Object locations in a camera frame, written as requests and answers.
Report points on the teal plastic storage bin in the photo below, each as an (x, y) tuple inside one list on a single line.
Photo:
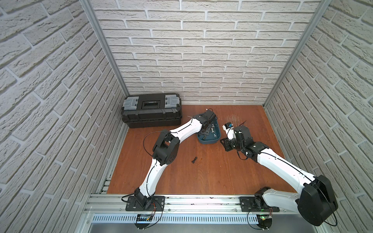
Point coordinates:
[(210, 139)]

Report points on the aluminium front rail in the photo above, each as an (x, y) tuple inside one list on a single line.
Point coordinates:
[(173, 204)]

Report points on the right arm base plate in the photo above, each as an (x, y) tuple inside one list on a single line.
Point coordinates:
[(255, 204)]

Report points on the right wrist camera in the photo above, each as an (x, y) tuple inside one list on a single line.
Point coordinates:
[(228, 128)]

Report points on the controller board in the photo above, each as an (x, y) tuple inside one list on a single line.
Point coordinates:
[(143, 221), (264, 222)]

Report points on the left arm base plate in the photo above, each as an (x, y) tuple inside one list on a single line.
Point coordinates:
[(156, 203)]

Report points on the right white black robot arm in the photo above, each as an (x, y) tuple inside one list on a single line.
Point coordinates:
[(314, 198)]

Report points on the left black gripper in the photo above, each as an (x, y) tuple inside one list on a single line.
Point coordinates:
[(208, 128)]

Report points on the black toolbox grey latches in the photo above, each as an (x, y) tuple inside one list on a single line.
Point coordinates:
[(152, 110)]

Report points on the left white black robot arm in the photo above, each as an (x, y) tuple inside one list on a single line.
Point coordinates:
[(165, 152)]

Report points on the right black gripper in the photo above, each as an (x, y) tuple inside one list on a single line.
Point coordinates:
[(226, 144)]

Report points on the left controller board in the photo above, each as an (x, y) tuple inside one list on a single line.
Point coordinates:
[(143, 221)]

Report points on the right controller board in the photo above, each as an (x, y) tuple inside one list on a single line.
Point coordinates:
[(264, 222)]

